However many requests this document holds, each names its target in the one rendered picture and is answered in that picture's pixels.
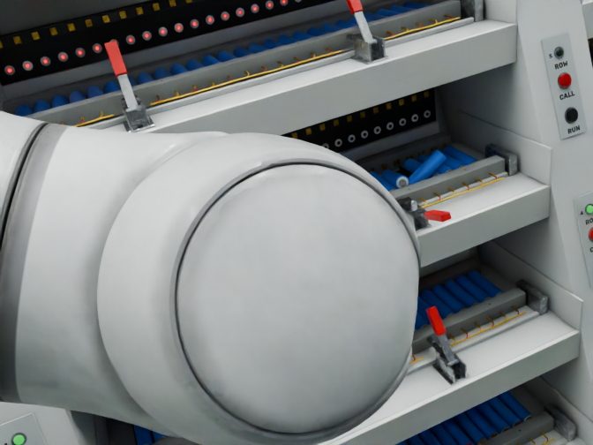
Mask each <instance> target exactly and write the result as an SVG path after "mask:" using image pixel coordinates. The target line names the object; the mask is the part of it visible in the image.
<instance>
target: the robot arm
mask: <svg viewBox="0 0 593 445"><path fill-rule="evenodd" d="M420 268H421V248H420V244H419V242H418V239H417V235H416V233H415V231H414V229H413V227H412V225H411V223H410V221H409V218H408V217H407V216H406V214H405V213H404V211H403V210H402V208H401V206H400V205H399V204H398V202H397V201H396V200H395V199H394V197H393V196H392V195H391V194H390V193H389V191H388V190H387V189H386V188H385V187H384V186H383V185H382V184H381V183H380V182H379V181H378V180H377V179H376V178H375V177H373V176H372V175H371V174H369V173H368V172H367V171H366V170H364V169H363V168H361V167H360V166H359V165H357V164H355V163H354V162H352V161H351V160H349V159H348V158H346V157H344V156H342V155H339V154H337V153H335V152H333V151H331V150H329V149H327V148H324V147H321V146H318V145H315V144H312V143H309V142H306V141H303V140H298V139H292V138H288V137H283V136H278V135H273V134H266V133H255V132H247V133H235V134H227V133H225V132H188V133H136V132H114V131H104V130H96V129H89V128H81V127H75V126H69V125H63V124H52V123H48V122H44V121H40V120H35V119H32V118H27V117H20V116H15V115H12V114H9V113H6V112H2V111H0V402H4V403H15V404H33V405H40V406H48V407H55V408H61V409H66V410H72V411H82V412H87V413H92V414H95V415H99V416H103V417H107V418H112V419H117V420H120V421H123V422H126V423H130V424H133V425H136V426H141V427H144V428H146V429H149V430H151V431H154V432H156V433H158V434H164V435H167V436H170V437H176V438H182V437H183V438H185V439H187V440H189V441H193V442H196V443H198V444H201V445H318V444H320V443H323V442H325V441H330V440H332V439H334V438H336V437H338V436H340V435H342V434H345V433H347V432H348V431H350V430H352V429H353V428H355V427H357V426H359V425H360V424H362V423H363V422H365V421H366V420H367V419H368V418H369V417H370V416H372V415H373V414H374V413H375V412H376V411H378V410H379V409H380V408H381V407H382V406H383V405H384V404H385V403H386V402H387V401H388V399H389V398H390V397H391V396H392V395H393V393H394V392H395V391H396V390H397V389H398V388H399V386H400V385H401V383H402V381H403V379H404V378H405V376H406V374H407V372H408V370H409V366H410V361H411V358H412V347H411V344H412V340H413V335H414V328H415V322H416V316H417V296H418V280H419V269H420Z"/></svg>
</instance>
